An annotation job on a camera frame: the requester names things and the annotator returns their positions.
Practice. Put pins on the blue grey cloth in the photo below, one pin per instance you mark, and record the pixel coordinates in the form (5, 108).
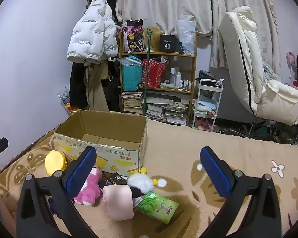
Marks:
(269, 70)

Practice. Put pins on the beige flower blanket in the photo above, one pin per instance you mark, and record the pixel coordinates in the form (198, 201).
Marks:
(213, 141)

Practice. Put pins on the white puffer jacket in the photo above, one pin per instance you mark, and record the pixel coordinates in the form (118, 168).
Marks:
(89, 34)

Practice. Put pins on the black box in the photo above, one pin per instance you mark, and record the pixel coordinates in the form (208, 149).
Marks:
(168, 44)

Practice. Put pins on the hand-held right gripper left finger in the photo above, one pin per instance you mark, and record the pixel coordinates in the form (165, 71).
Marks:
(80, 171)

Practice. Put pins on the patterned cartoon bag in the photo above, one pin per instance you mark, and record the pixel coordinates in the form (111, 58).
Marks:
(132, 37)

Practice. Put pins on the pink cloth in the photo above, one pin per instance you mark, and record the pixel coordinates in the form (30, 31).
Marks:
(203, 125)

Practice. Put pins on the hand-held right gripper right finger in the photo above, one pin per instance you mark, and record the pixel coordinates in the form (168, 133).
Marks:
(216, 171)

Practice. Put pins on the red gift bag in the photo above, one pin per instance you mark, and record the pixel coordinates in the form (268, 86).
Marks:
(152, 74)

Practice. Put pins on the black hanging coat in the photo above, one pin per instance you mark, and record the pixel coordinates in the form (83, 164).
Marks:
(77, 86)
(114, 94)

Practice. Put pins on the yellow pompom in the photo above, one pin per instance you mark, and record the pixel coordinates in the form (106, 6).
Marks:
(155, 181)
(143, 170)

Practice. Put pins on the printed cardboard box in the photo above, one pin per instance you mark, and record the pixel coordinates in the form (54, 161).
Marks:
(109, 129)

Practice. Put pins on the teal paper bag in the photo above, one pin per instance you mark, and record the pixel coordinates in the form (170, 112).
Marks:
(131, 76)

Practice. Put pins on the pink fan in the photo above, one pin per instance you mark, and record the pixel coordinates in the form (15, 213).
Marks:
(291, 58)

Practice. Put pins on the floral curtain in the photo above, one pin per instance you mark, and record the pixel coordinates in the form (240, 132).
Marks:
(218, 17)
(164, 2)

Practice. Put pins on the light blue folded cloth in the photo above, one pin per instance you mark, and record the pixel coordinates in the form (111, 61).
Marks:
(206, 106)

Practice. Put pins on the pink roll cake plush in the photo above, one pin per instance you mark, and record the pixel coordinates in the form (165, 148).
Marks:
(119, 203)

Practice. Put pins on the pink bear plush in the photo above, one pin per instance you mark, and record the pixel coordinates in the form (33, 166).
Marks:
(90, 191)

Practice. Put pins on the black bag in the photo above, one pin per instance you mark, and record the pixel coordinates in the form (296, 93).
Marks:
(206, 74)

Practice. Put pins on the group of cosmetic bottles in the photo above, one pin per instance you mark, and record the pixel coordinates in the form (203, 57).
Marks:
(178, 78)

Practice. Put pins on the black tissue packet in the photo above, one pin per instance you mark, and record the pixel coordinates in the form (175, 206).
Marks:
(114, 179)

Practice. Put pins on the small stack of books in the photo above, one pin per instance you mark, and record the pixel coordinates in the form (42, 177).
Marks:
(132, 103)

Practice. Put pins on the large pile of books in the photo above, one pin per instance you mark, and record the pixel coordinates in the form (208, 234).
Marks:
(168, 111)

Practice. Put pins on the beige hanging coat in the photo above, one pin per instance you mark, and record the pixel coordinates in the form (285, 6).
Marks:
(94, 89)

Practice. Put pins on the black and white panda plush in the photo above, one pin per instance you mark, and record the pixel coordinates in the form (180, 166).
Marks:
(140, 182)

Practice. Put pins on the wooden shelf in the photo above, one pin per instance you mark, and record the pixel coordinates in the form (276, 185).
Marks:
(159, 53)

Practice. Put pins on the purple plush toy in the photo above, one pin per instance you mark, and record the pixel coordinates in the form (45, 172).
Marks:
(53, 204)

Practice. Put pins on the clear plastic bag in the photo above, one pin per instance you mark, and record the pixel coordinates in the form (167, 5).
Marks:
(186, 34)

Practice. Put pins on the yellow round plush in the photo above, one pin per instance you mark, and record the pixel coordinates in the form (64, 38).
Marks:
(54, 161)

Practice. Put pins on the green pole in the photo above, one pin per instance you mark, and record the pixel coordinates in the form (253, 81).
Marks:
(147, 67)

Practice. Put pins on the white pompom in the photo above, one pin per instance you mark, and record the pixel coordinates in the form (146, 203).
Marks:
(162, 183)

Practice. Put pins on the yellow wig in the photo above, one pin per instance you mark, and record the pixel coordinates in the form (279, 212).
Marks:
(154, 39)

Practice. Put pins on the white recliner chair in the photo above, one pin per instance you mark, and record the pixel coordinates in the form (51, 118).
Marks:
(238, 54)

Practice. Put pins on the crumpled plastic bag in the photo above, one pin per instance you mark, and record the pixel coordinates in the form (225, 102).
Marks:
(64, 96)

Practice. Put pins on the person's left forearm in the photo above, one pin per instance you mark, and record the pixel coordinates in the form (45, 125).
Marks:
(0, 215)

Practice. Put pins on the green tissue packet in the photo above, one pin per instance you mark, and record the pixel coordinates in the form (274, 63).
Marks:
(159, 208)

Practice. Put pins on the white trolley cart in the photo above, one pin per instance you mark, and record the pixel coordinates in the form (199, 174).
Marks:
(208, 83)

